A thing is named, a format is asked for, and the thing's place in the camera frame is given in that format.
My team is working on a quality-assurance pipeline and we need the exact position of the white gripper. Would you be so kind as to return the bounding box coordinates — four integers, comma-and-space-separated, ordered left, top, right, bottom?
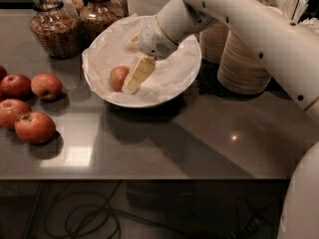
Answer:
122, 17, 178, 94

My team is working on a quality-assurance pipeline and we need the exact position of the red apple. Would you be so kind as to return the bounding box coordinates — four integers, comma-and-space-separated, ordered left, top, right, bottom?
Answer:
0, 99, 32, 129
15, 112, 56, 144
31, 73, 63, 101
110, 66, 130, 92
0, 74, 33, 100

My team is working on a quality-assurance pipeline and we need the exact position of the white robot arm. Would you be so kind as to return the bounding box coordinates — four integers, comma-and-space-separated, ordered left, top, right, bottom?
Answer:
131, 0, 319, 239

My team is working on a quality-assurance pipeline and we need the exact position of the white bowl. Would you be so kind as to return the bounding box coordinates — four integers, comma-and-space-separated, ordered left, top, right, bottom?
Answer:
83, 15, 202, 110

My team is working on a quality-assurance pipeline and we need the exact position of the red apple far left edge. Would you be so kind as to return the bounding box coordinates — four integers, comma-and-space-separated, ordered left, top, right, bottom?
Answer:
0, 65, 7, 82

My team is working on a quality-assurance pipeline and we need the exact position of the white paper liner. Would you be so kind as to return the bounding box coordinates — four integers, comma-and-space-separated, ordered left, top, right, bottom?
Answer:
81, 13, 200, 105

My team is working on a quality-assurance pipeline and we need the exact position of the glass jar of granola right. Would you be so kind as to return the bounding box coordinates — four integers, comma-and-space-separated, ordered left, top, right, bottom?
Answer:
80, 0, 125, 41

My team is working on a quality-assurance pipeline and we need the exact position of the glass jar of granola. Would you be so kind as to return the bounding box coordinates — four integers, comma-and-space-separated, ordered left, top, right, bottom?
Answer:
30, 0, 81, 59
80, 0, 125, 41

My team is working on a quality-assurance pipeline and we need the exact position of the back stack of paper bowls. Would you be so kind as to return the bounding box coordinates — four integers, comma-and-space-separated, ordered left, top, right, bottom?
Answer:
199, 22, 228, 64

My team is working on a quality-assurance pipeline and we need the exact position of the glass jar of granola left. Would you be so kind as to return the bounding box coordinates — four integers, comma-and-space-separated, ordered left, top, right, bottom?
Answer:
30, 0, 81, 59

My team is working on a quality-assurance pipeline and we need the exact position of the white wooden stirrers bundle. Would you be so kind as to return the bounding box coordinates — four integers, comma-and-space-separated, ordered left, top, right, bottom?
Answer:
256, 0, 319, 35

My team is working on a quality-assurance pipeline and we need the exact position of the black cable under table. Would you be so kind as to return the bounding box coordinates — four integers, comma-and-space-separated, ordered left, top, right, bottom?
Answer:
19, 179, 187, 239

